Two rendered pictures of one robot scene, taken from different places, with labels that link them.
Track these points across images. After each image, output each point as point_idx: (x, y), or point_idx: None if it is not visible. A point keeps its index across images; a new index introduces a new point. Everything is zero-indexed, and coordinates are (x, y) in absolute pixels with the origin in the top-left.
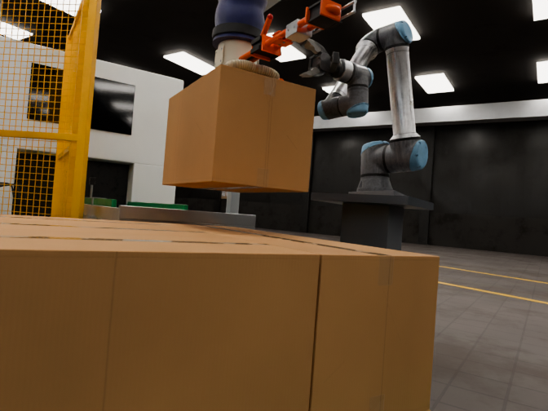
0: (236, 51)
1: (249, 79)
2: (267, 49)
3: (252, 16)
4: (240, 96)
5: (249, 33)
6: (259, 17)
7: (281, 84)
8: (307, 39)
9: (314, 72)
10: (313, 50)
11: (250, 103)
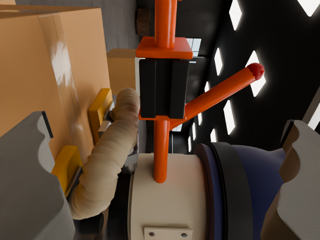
0: (174, 155)
1: (62, 8)
2: (147, 39)
3: (262, 160)
4: (29, 6)
5: (218, 155)
6: (279, 184)
7: (12, 14)
8: (301, 123)
9: (0, 186)
10: (272, 202)
11: (3, 7)
